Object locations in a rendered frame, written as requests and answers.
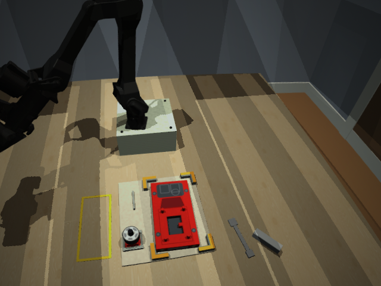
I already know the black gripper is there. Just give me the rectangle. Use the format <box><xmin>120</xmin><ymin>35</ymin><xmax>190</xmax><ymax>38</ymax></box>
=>
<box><xmin>0</xmin><ymin>100</ymin><xmax>38</xmax><ymax>152</ymax></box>

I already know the black tyre with grey wheel rim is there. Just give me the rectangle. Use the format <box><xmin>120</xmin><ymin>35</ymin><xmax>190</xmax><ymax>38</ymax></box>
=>
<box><xmin>123</xmin><ymin>226</ymin><xmax>140</xmax><ymax>244</ymax></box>

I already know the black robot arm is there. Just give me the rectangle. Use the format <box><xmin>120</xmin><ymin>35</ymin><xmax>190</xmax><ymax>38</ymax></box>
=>
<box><xmin>0</xmin><ymin>0</ymin><xmax>149</xmax><ymax>130</ymax></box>

